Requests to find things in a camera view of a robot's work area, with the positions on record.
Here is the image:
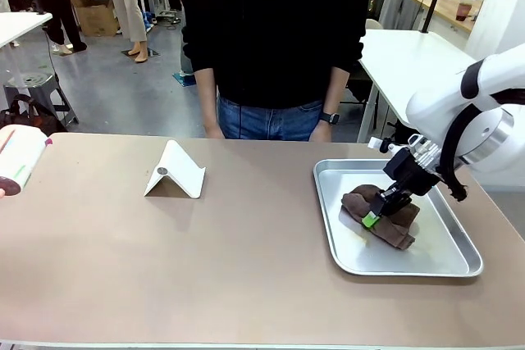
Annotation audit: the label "dark bag with straps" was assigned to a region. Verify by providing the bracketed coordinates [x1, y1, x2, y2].
[0, 94, 69, 136]

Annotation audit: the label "teal floor mat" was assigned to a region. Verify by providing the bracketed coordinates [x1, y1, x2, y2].
[171, 70, 199, 87]

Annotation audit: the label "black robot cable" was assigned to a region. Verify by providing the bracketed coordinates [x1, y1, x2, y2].
[435, 102, 468, 202]

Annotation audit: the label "black floor mat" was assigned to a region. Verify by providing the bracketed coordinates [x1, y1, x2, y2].
[121, 47, 159, 58]

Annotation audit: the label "large white table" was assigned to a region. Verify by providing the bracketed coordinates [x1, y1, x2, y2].
[358, 29, 489, 144]

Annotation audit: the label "plastic cup with dark drink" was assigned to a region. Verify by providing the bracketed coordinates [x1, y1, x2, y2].
[455, 0, 477, 22]

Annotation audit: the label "brown cardboard box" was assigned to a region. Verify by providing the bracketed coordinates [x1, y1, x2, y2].
[68, 0, 121, 38]

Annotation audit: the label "person's left forearm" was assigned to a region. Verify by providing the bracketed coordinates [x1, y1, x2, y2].
[322, 66, 349, 116]

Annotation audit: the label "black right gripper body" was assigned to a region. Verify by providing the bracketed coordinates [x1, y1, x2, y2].
[382, 147, 442, 198]

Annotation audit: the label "person's left hand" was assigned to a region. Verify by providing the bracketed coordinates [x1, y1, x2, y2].
[309, 122, 332, 143]

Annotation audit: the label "pink white lint roller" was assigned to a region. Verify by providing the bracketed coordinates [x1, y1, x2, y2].
[0, 123, 53, 200]

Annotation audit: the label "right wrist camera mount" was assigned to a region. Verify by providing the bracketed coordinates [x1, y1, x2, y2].
[367, 133, 442, 173]

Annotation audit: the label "silver metal tray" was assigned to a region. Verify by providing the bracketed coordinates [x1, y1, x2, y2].
[313, 158, 484, 277]

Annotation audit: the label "blue jeans of person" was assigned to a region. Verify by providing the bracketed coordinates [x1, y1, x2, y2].
[216, 95, 325, 142]

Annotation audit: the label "bystander in blue jeans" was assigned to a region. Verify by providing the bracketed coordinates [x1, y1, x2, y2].
[166, 0, 194, 76]

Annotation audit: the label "wooden top workbench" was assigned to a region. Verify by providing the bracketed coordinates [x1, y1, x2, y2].
[411, 0, 484, 34]

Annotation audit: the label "white folded tablet stand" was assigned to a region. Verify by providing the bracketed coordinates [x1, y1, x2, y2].
[143, 139, 207, 199]

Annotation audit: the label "person in black shirt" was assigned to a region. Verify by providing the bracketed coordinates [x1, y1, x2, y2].
[180, 0, 372, 109]

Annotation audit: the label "person's right hand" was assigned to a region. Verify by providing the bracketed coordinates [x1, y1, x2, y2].
[203, 120, 226, 140]

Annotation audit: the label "person's right forearm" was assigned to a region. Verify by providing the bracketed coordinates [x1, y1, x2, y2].
[193, 66, 218, 124]

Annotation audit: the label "brown towel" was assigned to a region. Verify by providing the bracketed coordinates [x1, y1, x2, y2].
[338, 184, 422, 251]

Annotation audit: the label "bystander in black trousers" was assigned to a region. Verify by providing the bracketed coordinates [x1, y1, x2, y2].
[39, 0, 88, 56]

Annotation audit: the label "small white table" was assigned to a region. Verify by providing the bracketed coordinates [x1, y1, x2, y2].
[0, 11, 53, 80]

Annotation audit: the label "bystander in beige trousers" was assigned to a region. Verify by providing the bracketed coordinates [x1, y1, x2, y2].
[102, 0, 149, 63]

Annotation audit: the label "grey metal stool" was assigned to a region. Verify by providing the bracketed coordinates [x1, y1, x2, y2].
[2, 72, 80, 126]

